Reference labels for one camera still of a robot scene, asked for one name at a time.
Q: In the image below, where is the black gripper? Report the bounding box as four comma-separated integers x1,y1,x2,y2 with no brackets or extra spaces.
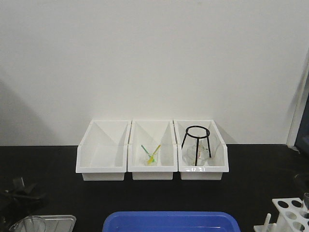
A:
0,183,47,230

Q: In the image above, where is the clear glass test tube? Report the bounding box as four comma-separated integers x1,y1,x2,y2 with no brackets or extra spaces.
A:
13,177,25,191

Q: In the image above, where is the white test tube rack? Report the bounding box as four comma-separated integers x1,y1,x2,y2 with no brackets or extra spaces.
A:
253,198,309,232

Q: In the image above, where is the test tube in rack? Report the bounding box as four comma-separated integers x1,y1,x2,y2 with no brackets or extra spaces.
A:
302,192,309,211

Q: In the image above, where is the grey blue pegboard drying rack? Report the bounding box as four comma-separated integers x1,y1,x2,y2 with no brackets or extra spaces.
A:
295,99,309,156

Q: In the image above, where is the clear glass beaker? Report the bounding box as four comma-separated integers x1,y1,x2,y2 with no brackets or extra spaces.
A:
9,216,46,232

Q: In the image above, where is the left white storage bin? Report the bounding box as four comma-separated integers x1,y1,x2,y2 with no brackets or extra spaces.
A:
75,120,131,181

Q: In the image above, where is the white storage bin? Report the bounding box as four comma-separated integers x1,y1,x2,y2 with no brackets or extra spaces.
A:
173,119,229,180
75,120,131,181
127,120,178,180

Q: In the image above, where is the blue plastic tray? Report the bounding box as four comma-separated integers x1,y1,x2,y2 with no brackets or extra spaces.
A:
102,211,240,232

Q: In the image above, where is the green plastic spatula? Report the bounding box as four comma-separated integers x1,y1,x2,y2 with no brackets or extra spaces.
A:
141,145,154,164

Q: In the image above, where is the yellow plastic spatula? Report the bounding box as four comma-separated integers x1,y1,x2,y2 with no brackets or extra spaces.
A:
148,145,161,164

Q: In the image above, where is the middle white storage bin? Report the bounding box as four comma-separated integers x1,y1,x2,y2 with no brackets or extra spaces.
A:
127,120,178,180

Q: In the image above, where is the clear glass flask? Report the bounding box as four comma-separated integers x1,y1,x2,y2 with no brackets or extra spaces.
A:
184,145,210,166

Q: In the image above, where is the right white storage bin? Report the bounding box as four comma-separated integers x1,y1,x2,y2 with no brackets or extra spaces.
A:
173,119,229,180

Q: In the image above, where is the black wire tripod stand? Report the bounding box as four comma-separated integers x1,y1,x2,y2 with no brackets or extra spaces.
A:
181,125,212,167

